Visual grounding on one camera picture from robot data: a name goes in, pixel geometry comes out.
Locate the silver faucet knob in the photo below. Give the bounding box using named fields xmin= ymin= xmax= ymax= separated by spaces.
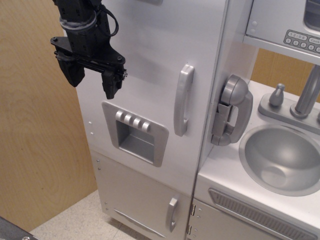
xmin=269 ymin=83 xmax=285 ymax=107

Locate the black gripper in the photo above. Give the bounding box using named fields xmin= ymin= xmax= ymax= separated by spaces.
xmin=50 ymin=24 xmax=128 ymax=100

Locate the silver lower door handle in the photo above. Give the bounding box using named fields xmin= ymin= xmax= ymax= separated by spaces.
xmin=165 ymin=197 xmax=178 ymax=232

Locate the white oven door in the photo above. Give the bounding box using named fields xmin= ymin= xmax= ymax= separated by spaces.
xmin=186 ymin=188 xmax=320 ymax=240

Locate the white toy fridge door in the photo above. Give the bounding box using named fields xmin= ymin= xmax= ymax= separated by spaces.
xmin=56 ymin=0 xmax=229 ymax=196

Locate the silver toy telephone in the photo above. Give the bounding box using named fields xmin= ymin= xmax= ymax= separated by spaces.
xmin=211 ymin=74 xmax=253 ymax=146

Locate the silver toy faucet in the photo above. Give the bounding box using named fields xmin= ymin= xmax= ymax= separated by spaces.
xmin=258 ymin=65 xmax=320 ymax=134

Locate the white toy kitchen cabinet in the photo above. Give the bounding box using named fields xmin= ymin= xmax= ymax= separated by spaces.
xmin=194 ymin=0 xmax=320 ymax=231

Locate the silver toy sink basin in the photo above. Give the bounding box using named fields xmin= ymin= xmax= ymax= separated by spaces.
xmin=239 ymin=124 xmax=320 ymax=197

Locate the black base corner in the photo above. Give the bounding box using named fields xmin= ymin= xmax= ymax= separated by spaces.
xmin=0 ymin=217 xmax=38 ymax=240

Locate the silver ice dispenser panel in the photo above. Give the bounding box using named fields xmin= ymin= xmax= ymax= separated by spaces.
xmin=101 ymin=101 xmax=169 ymax=168

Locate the white lower freezer door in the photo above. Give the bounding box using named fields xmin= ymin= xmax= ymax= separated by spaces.
xmin=90 ymin=149 xmax=197 ymax=240

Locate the silver fridge door handle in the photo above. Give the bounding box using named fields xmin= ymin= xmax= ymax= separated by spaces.
xmin=173 ymin=64 xmax=195 ymax=137

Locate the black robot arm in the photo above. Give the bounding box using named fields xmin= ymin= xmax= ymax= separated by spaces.
xmin=50 ymin=0 xmax=128 ymax=100

